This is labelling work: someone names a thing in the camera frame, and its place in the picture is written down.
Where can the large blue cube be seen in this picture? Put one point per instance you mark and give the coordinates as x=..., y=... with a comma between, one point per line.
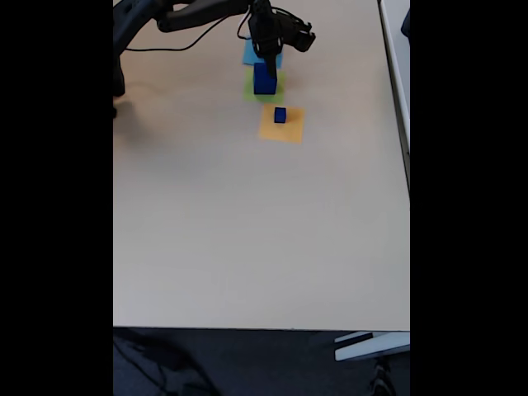
x=262, y=84

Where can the small blue cube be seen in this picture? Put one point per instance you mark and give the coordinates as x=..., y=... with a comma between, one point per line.
x=280, y=116

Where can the blue paper square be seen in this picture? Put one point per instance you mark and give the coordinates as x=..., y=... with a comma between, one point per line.
x=247, y=57

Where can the green paper square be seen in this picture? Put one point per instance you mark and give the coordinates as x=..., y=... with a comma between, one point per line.
x=280, y=97

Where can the orange paper square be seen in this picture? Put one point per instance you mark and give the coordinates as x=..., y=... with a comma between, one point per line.
x=288, y=132

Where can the white neighbouring table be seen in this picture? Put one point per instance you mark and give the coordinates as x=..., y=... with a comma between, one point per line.
x=398, y=62

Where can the dark blue object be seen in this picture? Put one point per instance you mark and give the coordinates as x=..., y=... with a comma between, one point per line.
x=406, y=22

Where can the white table foot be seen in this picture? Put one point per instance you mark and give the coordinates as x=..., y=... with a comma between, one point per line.
x=371, y=346

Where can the black camera box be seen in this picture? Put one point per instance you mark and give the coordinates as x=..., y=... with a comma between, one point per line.
x=299, y=35

